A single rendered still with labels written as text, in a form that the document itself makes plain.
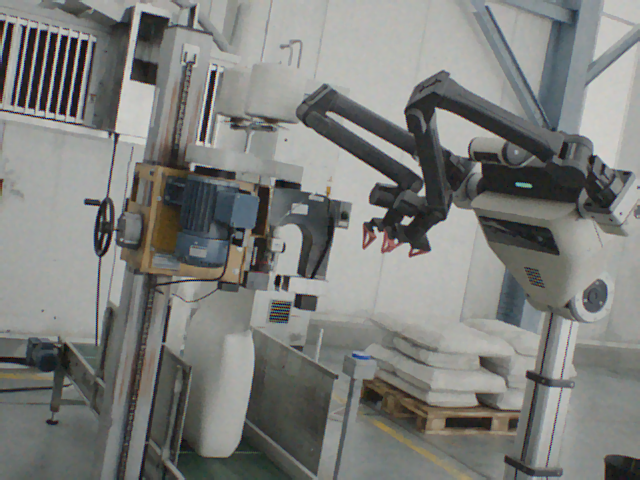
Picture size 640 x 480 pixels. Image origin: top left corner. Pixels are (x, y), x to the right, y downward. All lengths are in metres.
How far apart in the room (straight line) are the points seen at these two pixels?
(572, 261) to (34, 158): 3.60
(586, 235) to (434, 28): 5.75
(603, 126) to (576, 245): 7.02
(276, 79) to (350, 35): 5.00
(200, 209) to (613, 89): 7.32
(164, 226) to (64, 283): 2.82
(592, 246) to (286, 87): 0.94
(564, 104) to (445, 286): 2.04
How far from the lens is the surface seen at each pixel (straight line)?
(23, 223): 5.21
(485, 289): 8.43
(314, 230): 2.71
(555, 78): 8.65
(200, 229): 2.37
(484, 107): 2.00
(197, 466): 2.94
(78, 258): 5.30
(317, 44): 7.25
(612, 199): 2.10
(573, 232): 2.23
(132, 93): 4.78
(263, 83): 2.43
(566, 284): 2.34
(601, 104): 9.20
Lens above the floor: 1.36
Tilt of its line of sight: 3 degrees down
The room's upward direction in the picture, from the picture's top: 10 degrees clockwise
